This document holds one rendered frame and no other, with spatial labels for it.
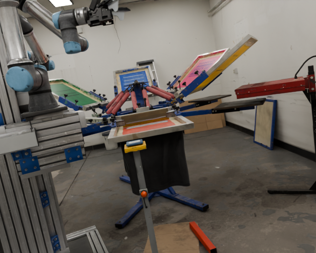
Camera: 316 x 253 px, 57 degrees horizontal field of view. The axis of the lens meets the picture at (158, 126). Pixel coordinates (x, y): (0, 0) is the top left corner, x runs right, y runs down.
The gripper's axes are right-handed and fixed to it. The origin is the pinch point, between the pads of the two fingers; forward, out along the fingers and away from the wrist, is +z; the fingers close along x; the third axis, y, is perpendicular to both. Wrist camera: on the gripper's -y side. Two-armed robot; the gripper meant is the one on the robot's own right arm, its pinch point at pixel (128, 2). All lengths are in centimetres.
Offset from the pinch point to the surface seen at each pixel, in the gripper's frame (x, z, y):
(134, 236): -118, -40, 153
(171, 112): -118, 9, 51
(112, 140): -55, -31, 64
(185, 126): -62, 18, 63
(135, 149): -34, -13, 70
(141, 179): -41, -14, 89
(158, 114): -117, -2, 51
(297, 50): -236, 170, -1
